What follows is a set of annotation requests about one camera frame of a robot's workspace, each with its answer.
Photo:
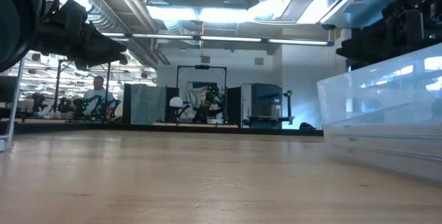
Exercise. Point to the black aluminium table frame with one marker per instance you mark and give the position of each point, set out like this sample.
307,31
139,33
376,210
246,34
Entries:
103,127

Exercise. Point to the black partition panel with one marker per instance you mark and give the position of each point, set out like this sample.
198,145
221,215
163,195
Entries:
234,113

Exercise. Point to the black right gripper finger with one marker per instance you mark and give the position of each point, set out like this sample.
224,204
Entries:
362,46

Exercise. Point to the black ceiling camera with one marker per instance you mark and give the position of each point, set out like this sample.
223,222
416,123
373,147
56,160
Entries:
328,27

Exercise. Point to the black background monitor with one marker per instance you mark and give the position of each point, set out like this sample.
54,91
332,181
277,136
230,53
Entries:
7,89

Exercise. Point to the clear plastic bin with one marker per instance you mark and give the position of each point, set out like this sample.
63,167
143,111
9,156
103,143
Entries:
380,89

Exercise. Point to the black gantry frame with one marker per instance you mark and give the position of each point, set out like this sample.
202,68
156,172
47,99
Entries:
108,85
202,67

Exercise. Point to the background black robot arms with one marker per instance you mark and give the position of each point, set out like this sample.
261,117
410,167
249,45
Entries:
77,108
214,94

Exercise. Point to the grey black equipment cabinet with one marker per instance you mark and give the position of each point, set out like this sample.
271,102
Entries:
266,99

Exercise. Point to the beige backdrop cloth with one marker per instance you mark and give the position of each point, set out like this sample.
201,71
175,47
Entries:
197,94

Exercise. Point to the grey fabric partition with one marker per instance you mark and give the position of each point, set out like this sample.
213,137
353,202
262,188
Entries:
145,104

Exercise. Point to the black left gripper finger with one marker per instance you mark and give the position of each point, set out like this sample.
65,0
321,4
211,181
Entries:
103,47

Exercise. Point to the wall vent grille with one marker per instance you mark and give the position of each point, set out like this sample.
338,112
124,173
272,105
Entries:
205,59
259,61

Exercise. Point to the suspended linear ceiling light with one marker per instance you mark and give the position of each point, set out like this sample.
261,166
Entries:
228,39

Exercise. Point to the white round background lamp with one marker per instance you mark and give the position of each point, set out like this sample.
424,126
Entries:
176,102

